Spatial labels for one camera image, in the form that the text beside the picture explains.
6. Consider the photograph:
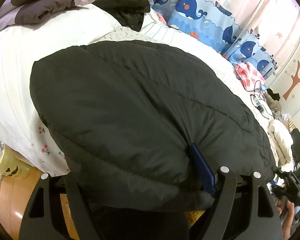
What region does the brown tree wall sticker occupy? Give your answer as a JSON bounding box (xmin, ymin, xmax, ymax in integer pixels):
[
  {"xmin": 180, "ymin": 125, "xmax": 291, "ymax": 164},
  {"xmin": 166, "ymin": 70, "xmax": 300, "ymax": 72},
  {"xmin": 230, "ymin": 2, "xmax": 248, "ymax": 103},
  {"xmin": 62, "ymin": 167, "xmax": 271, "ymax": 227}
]
[{"xmin": 283, "ymin": 60, "xmax": 300, "ymax": 101}]

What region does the white striped quilt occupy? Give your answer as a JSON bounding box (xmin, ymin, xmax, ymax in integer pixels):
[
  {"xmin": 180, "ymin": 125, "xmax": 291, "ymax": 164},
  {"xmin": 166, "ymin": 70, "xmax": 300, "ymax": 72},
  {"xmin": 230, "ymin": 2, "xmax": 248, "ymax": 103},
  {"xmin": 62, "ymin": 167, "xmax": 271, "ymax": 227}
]
[{"xmin": 140, "ymin": 10, "xmax": 251, "ymax": 104}]

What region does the black cable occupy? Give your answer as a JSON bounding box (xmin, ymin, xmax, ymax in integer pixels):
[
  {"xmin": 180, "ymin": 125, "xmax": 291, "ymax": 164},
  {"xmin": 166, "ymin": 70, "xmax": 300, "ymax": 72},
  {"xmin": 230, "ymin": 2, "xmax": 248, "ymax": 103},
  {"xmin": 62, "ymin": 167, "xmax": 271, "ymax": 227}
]
[{"xmin": 250, "ymin": 80, "xmax": 274, "ymax": 120}]

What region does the black crumpled garment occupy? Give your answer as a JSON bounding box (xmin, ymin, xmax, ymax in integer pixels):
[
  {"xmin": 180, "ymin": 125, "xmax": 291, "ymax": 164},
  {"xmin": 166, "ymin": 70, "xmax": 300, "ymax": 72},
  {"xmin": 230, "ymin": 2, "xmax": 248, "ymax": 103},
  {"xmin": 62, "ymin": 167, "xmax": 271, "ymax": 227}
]
[{"xmin": 93, "ymin": 0, "xmax": 151, "ymax": 31}]

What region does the yellow smiley cup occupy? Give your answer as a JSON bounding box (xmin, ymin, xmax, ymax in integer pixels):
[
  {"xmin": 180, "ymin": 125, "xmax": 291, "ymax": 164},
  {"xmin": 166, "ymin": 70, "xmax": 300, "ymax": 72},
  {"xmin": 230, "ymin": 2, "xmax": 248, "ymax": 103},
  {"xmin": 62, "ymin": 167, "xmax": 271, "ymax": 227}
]
[{"xmin": 0, "ymin": 145, "xmax": 30, "ymax": 179}]

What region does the person right hand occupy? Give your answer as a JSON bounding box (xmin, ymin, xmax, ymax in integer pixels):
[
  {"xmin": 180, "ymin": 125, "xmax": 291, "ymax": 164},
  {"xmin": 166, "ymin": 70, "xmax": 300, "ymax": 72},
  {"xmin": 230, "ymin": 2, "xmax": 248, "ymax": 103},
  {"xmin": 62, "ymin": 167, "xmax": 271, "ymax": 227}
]
[{"xmin": 282, "ymin": 200, "xmax": 295, "ymax": 240}]

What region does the pink checked cloth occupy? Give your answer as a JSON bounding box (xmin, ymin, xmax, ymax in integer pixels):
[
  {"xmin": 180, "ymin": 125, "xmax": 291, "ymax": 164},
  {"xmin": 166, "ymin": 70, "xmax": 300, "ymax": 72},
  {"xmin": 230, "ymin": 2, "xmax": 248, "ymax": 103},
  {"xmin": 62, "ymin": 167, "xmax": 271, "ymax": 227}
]
[{"xmin": 234, "ymin": 62, "xmax": 266, "ymax": 92}]

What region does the blue whale curtain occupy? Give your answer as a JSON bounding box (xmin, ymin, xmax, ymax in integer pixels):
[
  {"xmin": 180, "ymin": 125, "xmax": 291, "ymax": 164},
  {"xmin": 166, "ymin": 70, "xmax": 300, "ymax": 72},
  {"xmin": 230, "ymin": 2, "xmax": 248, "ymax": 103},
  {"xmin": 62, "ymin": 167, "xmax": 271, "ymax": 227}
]
[{"xmin": 151, "ymin": 0, "xmax": 277, "ymax": 79}]

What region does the black puffer jacket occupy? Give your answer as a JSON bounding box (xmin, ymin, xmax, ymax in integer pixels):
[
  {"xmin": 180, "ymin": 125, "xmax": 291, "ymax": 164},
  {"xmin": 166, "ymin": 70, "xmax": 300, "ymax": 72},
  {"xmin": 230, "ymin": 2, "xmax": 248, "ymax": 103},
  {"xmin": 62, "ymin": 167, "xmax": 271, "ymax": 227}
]
[{"xmin": 30, "ymin": 40, "xmax": 275, "ymax": 239}]

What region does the cherry print bed sheet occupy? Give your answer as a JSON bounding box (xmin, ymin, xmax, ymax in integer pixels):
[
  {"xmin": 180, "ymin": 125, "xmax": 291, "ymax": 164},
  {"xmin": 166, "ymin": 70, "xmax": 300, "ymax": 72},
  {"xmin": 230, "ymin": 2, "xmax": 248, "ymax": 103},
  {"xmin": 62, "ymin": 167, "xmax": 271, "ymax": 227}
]
[{"xmin": 29, "ymin": 24, "xmax": 276, "ymax": 178}]

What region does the cream puffer jacket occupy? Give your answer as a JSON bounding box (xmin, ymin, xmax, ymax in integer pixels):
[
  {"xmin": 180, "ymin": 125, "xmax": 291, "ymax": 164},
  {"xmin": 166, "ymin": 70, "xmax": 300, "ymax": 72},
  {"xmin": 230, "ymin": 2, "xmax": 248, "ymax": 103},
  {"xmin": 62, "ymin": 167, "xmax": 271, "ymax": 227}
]
[{"xmin": 267, "ymin": 119, "xmax": 293, "ymax": 167}]

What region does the white duvet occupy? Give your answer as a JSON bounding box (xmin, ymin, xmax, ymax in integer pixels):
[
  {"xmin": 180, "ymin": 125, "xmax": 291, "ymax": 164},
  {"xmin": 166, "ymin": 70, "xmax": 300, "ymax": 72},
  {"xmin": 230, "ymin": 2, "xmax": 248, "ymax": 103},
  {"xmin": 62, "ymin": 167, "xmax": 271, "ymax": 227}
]
[{"xmin": 0, "ymin": 4, "xmax": 120, "ymax": 167}]

